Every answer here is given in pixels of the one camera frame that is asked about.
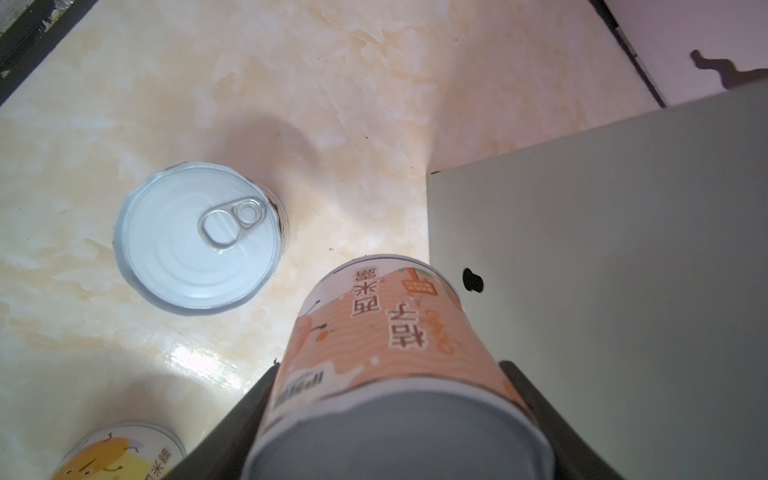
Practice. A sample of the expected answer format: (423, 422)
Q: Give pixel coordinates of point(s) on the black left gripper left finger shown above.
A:
(222, 454)

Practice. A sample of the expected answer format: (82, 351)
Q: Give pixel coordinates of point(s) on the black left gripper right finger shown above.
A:
(574, 458)

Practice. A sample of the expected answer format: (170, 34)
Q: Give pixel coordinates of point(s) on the orange label small can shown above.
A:
(385, 378)

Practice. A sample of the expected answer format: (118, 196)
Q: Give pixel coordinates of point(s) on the grey metal cabinet counter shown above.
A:
(624, 271)

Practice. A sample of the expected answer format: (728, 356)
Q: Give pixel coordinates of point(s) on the yellow label small can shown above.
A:
(128, 450)

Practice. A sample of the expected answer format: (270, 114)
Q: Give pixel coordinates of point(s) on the pink label small can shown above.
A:
(199, 238)

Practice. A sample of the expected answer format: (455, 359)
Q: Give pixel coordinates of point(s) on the black aluminium frame rail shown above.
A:
(30, 31)

